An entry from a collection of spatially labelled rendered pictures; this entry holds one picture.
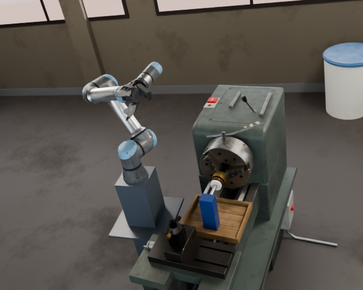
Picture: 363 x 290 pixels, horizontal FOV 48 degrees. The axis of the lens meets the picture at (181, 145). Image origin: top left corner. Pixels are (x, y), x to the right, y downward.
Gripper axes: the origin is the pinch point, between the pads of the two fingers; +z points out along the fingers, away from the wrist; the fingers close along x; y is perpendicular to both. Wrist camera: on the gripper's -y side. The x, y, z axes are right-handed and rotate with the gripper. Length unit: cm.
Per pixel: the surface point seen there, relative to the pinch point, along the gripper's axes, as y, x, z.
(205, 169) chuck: -14, -72, -33
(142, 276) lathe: -15, -74, 44
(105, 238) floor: 97, -180, -10
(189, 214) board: -14, -85, -6
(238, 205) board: -38, -88, -24
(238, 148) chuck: -33, -58, -43
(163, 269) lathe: -24, -75, 35
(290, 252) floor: -55, -182, -58
